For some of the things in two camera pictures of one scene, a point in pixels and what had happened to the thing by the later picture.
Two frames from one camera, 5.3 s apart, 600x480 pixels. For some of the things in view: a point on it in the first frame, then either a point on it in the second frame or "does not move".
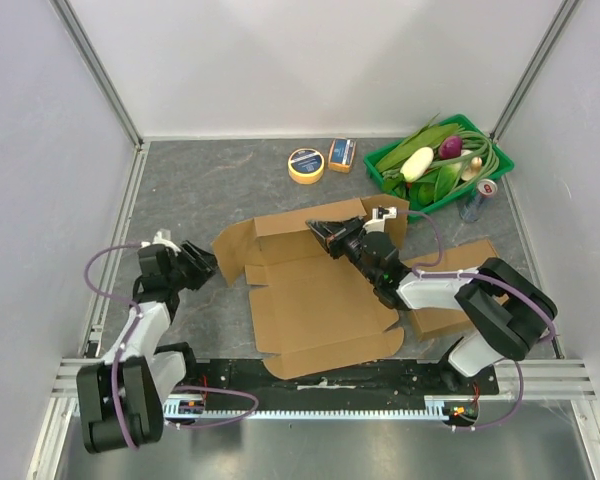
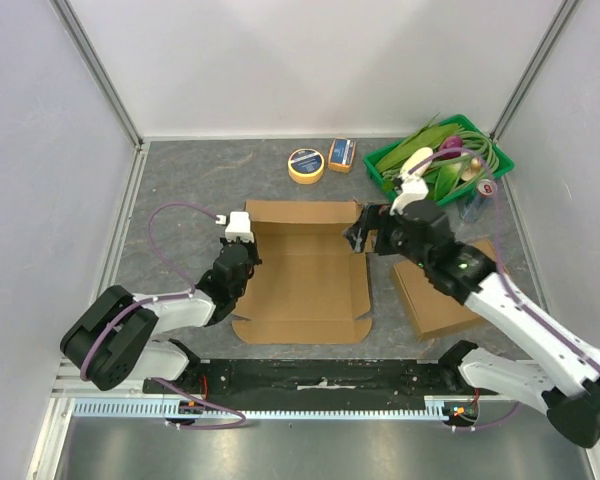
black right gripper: (337, 238) to (373, 228)
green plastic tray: (435, 164) does not move
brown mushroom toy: (475, 165) does not move
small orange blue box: (341, 155) does not move
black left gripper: (204, 265) to (253, 247)
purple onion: (451, 147) does not move
